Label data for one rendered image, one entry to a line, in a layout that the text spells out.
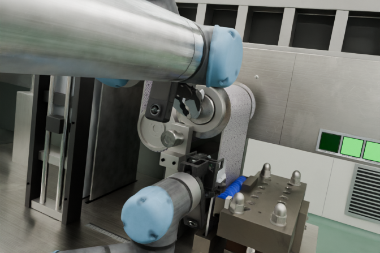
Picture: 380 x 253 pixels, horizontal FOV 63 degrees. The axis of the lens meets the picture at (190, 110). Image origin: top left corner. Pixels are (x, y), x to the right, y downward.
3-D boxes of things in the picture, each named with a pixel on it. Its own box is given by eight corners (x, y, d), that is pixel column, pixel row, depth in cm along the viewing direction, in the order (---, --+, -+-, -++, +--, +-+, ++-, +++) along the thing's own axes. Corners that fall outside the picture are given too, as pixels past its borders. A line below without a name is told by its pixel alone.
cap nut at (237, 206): (227, 210, 72) (229, 192, 71) (231, 205, 75) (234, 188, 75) (241, 215, 70) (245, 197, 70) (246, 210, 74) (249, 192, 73)
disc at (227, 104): (171, 131, 80) (180, 74, 78) (172, 131, 81) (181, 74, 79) (225, 145, 74) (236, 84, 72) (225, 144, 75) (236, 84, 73)
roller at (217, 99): (176, 126, 78) (182, 81, 77) (212, 118, 102) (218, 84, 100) (218, 137, 74) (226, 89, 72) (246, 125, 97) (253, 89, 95)
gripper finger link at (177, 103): (196, 101, 77) (189, 77, 69) (187, 120, 74) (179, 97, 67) (185, 98, 78) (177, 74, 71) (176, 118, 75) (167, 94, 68)
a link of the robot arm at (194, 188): (189, 223, 55) (150, 209, 58) (199, 214, 59) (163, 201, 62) (195, 183, 54) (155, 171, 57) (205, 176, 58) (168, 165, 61)
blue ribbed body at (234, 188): (212, 207, 78) (215, 194, 77) (237, 184, 97) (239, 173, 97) (226, 211, 76) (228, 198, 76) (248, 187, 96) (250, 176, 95)
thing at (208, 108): (219, 107, 72) (200, 131, 75) (222, 107, 74) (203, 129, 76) (197, 87, 74) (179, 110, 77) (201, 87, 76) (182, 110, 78)
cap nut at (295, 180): (288, 183, 98) (290, 170, 97) (289, 180, 101) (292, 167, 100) (299, 187, 96) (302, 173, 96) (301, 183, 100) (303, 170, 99)
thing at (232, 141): (210, 203, 77) (221, 131, 75) (237, 179, 99) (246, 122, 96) (212, 204, 77) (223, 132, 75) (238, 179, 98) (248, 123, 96)
